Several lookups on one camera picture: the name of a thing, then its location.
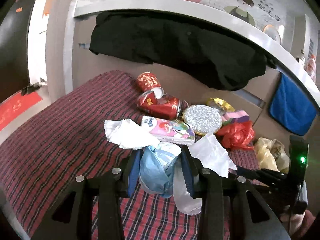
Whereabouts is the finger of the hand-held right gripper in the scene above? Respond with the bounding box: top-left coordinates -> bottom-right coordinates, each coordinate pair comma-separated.
236,166 -> 292,189

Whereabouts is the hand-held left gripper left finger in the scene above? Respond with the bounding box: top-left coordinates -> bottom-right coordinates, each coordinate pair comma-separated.
31,150 -> 142,240

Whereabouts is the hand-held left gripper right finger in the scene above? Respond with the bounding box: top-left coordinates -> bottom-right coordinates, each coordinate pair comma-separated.
181,146 -> 292,240

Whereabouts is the pale yellow plastic bag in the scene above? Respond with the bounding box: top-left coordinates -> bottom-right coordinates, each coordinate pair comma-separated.
253,137 -> 291,173

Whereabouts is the blue plastic bag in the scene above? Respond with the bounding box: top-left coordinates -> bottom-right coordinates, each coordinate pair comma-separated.
139,141 -> 182,198

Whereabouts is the translucent white plastic bag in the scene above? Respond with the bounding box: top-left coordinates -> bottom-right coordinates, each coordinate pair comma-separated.
172,164 -> 203,216

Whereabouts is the round silver glitter lid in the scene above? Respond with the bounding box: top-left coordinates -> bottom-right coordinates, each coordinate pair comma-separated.
182,104 -> 223,136

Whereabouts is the crumpled white tissue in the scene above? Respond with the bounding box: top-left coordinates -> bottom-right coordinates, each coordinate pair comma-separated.
187,132 -> 237,178
104,118 -> 161,151

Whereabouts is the blue towel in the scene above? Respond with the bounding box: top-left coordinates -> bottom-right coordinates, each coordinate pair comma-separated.
269,73 -> 318,137

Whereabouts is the pink cartoon tissue pack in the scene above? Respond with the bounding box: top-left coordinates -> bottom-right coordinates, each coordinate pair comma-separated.
141,116 -> 196,146

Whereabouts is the red plastic bag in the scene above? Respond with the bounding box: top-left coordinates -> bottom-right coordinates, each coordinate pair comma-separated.
215,121 -> 255,151

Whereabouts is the crushed red drink can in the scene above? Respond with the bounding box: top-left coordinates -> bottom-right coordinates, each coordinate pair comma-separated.
136,92 -> 188,121

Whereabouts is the yellow snack packet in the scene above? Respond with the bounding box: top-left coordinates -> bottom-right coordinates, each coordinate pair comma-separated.
206,97 -> 236,113

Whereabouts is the red plaid blanket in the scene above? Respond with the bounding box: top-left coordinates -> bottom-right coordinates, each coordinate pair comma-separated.
0,70 -> 260,240

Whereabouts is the red paper cup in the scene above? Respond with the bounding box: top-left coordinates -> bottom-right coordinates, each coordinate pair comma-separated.
136,71 -> 165,98

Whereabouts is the black cloth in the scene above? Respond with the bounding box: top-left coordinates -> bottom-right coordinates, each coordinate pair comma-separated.
89,12 -> 277,92

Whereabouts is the small black object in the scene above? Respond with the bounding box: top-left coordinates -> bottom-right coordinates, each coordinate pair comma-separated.
21,83 -> 41,96

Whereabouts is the red floor mat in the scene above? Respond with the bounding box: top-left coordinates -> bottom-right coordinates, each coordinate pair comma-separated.
0,91 -> 43,132

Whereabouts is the dark door with red stickers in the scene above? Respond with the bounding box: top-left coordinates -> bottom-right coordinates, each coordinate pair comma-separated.
0,0 -> 43,103

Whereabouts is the white bed rail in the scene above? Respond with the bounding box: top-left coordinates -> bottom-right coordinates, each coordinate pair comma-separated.
73,0 -> 320,99

